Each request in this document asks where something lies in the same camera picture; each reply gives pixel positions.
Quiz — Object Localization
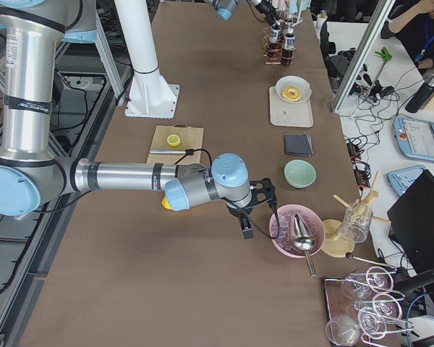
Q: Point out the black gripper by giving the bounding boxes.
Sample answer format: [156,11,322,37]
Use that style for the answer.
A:
[226,178,277,239]
[256,0,278,27]

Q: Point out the tea bottle top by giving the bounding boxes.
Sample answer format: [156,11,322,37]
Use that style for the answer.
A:
[268,25,281,44]

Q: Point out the tea bottle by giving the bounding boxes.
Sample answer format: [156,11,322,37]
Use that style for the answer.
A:
[281,14,294,35]
[268,25,281,44]
[281,32,295,66]

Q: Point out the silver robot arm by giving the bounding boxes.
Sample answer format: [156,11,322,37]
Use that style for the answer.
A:
[0,1,276,239]
[204,0,279,25]

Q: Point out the tea bottle front right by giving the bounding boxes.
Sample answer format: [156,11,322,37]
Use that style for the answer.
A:
[281,14,294,35]

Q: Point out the tea bottle front left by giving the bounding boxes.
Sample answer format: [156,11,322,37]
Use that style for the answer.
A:
[281,32,295,66]

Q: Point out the cream tray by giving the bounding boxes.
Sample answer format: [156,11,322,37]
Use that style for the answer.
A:
[269,86,313,128]

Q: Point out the pink bowl with ice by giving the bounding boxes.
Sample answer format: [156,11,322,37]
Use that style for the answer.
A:
[269,204,326,258]

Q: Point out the steel ice scoop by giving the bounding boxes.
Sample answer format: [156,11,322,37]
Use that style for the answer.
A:
[292,213,317,278]

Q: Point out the donut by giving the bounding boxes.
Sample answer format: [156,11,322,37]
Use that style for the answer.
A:
[281,86,302,102]

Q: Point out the green bowl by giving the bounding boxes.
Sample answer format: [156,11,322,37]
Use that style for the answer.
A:
[284,160,317,189]

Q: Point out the yellow lemon lower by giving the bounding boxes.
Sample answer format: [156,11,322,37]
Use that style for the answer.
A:
[161,197,171,210]

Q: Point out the wooden cup stand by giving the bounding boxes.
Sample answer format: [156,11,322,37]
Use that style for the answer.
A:
[321,171,391,257]

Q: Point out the steel muddler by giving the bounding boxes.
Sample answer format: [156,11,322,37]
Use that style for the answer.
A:
[149,149,194,155]

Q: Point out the grey folded cloth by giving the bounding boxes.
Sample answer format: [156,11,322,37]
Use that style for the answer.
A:
[284,133,313,157]

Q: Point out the wooden cutting board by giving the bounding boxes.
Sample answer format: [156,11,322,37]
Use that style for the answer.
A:
[147,126,204,164]

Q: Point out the half lemon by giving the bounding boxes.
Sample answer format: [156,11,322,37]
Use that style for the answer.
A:
[166,134,182,147]

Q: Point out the glass jar with spoons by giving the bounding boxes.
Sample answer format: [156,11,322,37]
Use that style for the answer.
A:
[339,202,373,243]

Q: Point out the person in black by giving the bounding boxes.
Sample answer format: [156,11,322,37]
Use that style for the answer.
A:
[380,0,434,71]

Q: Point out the black thermos bottle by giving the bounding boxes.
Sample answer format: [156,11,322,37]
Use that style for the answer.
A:
[405,73,434,113]

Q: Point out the blue teach pendant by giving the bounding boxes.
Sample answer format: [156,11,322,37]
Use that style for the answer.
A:
[386,165,426,197]
[393,116,434,163]

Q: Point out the black monitor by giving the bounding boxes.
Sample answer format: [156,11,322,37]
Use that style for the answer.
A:
[387,169,434,273]

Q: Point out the white wire cup rack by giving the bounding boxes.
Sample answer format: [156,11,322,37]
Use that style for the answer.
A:
[272,0,303,26]

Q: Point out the copper wire bottle rack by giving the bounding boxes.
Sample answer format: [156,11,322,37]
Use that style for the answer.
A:
[263,22,296,65]

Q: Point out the aluminium frame post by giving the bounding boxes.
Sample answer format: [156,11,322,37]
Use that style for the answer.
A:
[331,0,395,116]

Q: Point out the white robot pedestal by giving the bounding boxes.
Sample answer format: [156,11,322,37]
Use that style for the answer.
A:
[115,0,179,119]

